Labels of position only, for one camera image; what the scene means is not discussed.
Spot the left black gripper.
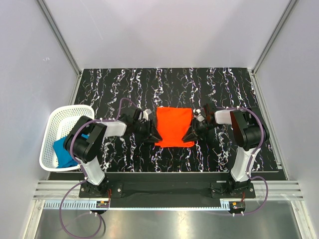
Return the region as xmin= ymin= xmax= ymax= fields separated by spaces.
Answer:
xmin=133 ymin=119 xmax=162 ymax=143

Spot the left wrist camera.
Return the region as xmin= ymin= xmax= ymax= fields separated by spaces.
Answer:
xmin=132 ymin=109 xmax=152 ymax=121

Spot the purple cable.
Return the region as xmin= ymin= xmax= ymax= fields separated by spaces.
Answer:
xmin=59 ymin=97 xmax=143 ymax=237
xmin=203 ymin=106 xmax=269 ymax=216

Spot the orange t-shirt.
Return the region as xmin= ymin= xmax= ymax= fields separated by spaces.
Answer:
xmin=155 ymin=107 xmax=195 ymax=148

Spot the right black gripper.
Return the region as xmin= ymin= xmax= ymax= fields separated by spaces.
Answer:
xmin=182 ymin=118 xmax=221 ymax=143

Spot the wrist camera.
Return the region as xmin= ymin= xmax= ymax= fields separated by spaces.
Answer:
xmin=132 ymin=109 xmax=152 ymax=121
xmin=193 ymin=103 xmax=216 ymax=123

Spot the white plastic laundry basket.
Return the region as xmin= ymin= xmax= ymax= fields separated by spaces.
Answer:
xmin=39 ymin=105 xmax=95 ymax=172

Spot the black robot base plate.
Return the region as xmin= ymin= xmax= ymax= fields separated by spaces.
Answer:
xmin=79 ymin=172 xmax=256 ymax=205

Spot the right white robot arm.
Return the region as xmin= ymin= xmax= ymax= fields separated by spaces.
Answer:
xmin=182 ymin=104 xmax=270 ymax=198

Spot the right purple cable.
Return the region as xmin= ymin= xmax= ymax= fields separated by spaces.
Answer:
xmin=203 ymin=106 xmax=269 ymax=216

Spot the blue t-shirt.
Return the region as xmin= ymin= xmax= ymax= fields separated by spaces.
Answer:
xmin=53 ymin=136 xmax=80 ymax=168

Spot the slotted cable duct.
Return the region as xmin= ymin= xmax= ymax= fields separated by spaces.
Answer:
xmin=44 ymin=200 xmax=230 ymax=211

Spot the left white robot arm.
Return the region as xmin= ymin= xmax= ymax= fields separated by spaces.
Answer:
xmin=63 ymin=114 xmax=162 ymax=197

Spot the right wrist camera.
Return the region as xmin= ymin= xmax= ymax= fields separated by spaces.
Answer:
xmin=193 ymin=103 xmax=216 ymax=123

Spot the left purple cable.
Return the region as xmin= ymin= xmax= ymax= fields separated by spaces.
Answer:
xmin=59 ymin=97 xmax=143 ymax=237

